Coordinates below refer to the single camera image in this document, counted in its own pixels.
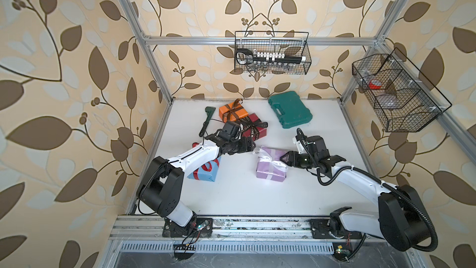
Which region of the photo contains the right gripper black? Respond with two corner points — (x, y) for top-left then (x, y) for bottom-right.
(279, 150), (317, 169)

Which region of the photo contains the purple gift box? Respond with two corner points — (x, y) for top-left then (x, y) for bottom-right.
(254, 146), (288, 182)

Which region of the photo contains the white ribbon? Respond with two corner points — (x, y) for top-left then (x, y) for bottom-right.
(253, 147), (288, 172)

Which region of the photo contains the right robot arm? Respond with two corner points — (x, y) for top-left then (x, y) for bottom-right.
(280, 129), (439, 253)

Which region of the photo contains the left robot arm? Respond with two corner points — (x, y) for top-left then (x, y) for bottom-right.
(136, 122), (256, 228)

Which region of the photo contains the dark red gift box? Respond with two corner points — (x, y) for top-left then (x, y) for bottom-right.
(239, 113), (268, 141)

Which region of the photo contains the orange gift box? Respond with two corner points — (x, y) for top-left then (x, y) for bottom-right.
(218, 99), (249, 124)

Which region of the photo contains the brown ribbon bow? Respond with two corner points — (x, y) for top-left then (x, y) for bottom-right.
(222, 98), (246, 123)

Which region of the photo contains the red ribbon bow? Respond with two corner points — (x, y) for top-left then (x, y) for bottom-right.
(193, 157), (220, 173)

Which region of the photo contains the blue gift box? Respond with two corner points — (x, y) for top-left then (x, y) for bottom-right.
(187, 157), (221, 182)

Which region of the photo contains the green plastic tool case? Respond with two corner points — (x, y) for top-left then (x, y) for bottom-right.
(268, 91), (313, 129)

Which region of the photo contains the red object in basket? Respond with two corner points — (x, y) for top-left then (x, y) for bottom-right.
(368, 78), (383, 90)

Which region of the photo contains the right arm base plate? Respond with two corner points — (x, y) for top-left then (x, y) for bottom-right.
(309, 218), (363, 240)

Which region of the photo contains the socket set rail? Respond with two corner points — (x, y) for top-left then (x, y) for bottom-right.
(234, 48), (307, 65)

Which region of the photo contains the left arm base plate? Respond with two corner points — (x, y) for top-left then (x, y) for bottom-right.
(162, 217), (213, 238)

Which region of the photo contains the black wire basket back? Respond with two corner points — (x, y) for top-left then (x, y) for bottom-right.
(234, 31), (312, 75)

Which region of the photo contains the black wire basket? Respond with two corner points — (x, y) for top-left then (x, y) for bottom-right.
(234, 31), (312, 75)
(352, 48), (452, 132)

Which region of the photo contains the black wire basket right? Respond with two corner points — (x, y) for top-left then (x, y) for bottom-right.
(352, 48), (452, 132)

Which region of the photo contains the aluminium front rail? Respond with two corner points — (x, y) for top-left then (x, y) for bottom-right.
(109, 215), (363, 243)

